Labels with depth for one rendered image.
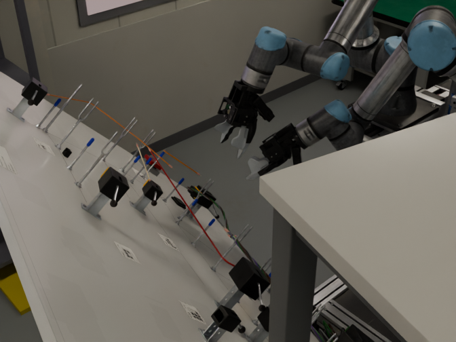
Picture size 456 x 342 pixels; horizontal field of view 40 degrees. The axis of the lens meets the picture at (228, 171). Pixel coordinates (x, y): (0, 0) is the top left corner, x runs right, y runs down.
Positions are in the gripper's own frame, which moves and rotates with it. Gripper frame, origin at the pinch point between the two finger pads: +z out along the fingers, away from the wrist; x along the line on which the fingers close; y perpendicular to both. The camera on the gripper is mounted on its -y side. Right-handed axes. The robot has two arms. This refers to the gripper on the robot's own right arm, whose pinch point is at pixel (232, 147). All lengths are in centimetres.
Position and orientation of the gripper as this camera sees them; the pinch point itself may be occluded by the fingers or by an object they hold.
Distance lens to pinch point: 177.4
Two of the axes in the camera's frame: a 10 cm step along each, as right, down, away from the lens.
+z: -3.5, 8.4, 4.0
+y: -7.6, -0.1, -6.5
